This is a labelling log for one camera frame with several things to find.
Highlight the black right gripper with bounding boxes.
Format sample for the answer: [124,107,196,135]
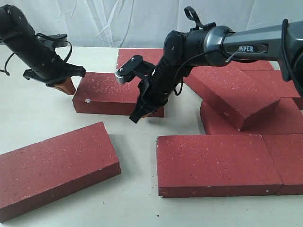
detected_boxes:
[129,68,172,123]

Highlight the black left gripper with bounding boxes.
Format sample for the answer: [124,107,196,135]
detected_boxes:
[23,57,86,95]

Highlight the red brick with white chip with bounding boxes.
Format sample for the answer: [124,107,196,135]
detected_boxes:
[72,72,165,118]

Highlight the red brick under tilted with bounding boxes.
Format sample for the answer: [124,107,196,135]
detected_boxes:
[200,98,303,135]

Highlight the white backdrop cloth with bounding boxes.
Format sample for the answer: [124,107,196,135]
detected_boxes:
[1,0,303,48]

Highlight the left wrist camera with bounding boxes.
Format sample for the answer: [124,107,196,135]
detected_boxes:
[36,33,67,49]

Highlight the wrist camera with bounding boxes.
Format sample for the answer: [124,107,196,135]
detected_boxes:
[36,33,67,49]
[115,55,155,85]

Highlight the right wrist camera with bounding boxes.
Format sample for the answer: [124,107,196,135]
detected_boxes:
[115,55,155,85]

